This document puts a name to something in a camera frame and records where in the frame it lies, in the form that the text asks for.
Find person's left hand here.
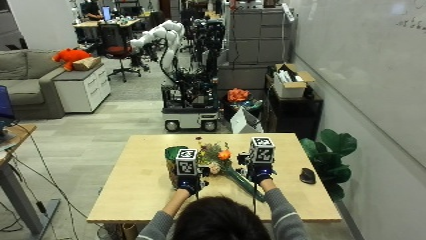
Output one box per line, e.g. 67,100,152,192
177,166,212,196

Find person's right hand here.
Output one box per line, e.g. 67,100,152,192
237,152,277,185

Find flower bouquet with orange rose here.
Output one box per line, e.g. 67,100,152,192
196,141,267,203

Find white marker cube on left glove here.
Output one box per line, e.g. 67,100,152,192
175,148,200,177

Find white marker cube on glove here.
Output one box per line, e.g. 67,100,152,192
248,136,277,165
175,148,200,177

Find white marker cube on right glove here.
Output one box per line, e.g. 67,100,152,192
248,136,277,165

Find black computer mouse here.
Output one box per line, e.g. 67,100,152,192
299,167,317,185

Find the person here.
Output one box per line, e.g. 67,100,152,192
135,178,312,240

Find white paper bag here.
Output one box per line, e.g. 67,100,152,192
229,106,265,135

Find green leafy potted plant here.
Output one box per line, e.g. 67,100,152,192
300,128,360,202

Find black side cabinet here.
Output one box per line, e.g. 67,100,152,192
264,74,325,141

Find orange flowers in bin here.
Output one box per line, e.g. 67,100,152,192
227,87,253,104

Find open cardboard box with items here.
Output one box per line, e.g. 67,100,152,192
272,63,317,99

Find white mobile robot with arms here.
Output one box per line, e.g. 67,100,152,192
129,19,228,133

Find white drawer cabinet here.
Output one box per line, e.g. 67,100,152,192
52,63,112,114

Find grey filing cabinets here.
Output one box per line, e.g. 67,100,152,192
225,7,296,66

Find wooden side desk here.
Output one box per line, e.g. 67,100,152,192
0,123,62,236

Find brown cardboard box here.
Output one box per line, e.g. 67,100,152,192
72,56,103,72

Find black office chair red seat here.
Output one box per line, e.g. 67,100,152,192
98,22,144,84

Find orange plush toy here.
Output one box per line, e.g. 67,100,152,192
51,48,94,72

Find blue laptop screen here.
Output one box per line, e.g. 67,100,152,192
0,85,16,122

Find grey sofa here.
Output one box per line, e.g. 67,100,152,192
0,49,68,120

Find wooden office desk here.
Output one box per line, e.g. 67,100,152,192
72,17,143,38

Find black floor cable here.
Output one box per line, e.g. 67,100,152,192
0,123,104,240

